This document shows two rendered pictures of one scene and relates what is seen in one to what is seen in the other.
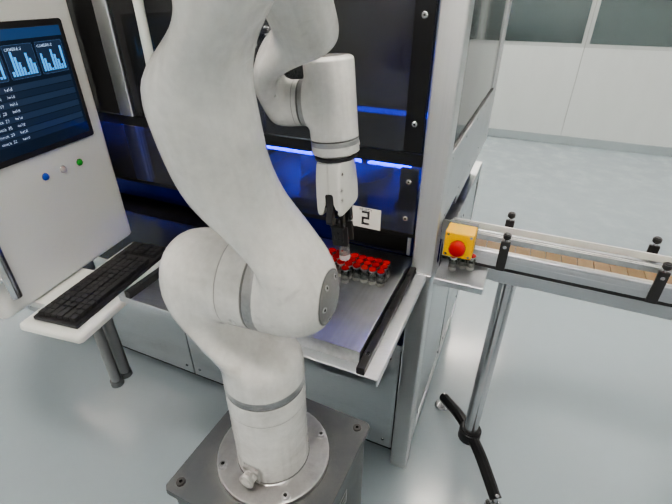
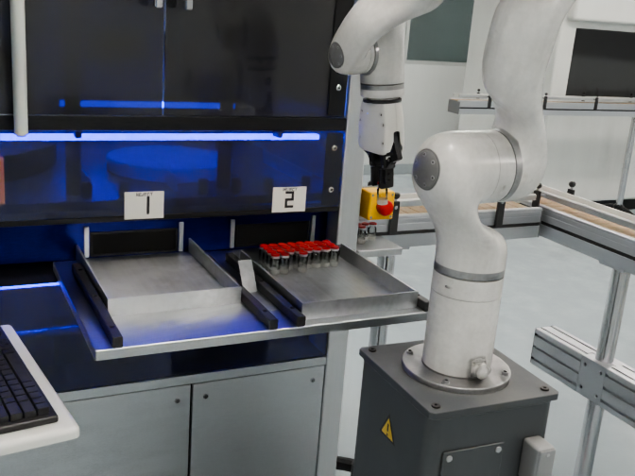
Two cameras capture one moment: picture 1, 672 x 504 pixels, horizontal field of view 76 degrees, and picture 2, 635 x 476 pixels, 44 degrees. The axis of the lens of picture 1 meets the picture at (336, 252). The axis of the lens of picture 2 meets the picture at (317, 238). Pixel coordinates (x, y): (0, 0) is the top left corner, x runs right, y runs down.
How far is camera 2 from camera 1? 128 cm
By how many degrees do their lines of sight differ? 48
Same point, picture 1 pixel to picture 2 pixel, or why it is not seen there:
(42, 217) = not seen: outside the picture
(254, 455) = (486, 338)
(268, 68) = (401, 16)
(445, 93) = not seen: hidden behind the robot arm
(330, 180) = (398, 117)
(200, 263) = (484, 145)
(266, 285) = (541, 142)
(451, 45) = not seen: hidden behind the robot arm
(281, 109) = (366, 56)
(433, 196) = (357, 159)
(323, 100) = (396, 47)
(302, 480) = (497, 365)
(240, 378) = (497, 246)
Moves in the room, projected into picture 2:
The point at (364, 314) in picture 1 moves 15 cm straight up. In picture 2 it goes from (361, 283) to (367, 217)
